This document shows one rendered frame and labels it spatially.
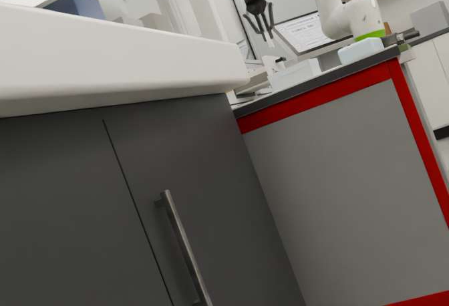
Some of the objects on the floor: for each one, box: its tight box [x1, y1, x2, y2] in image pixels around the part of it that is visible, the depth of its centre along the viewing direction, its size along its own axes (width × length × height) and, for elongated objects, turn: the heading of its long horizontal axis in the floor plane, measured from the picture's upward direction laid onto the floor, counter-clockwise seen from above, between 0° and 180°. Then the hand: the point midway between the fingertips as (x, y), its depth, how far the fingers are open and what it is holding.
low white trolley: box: [232, 44, 449, 306], centre depth 167 cm, size 58×62×76 cm
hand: (269, 40), depth 207 cm, fingers closed
